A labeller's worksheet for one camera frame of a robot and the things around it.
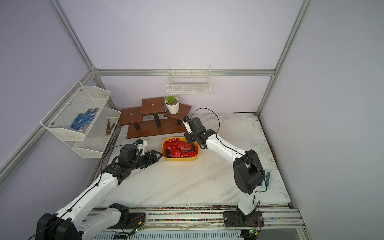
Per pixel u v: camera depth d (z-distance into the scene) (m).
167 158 0.90
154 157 0.72
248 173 0.48
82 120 0.77
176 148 0.95
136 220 0.73
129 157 0.63
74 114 0.78
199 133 0.68
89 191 0.48
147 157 0.71
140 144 0.74
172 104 0.95
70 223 0.40
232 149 0.53
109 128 0.95
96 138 0.93
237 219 0.73
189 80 0.95
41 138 0.60
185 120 0.79
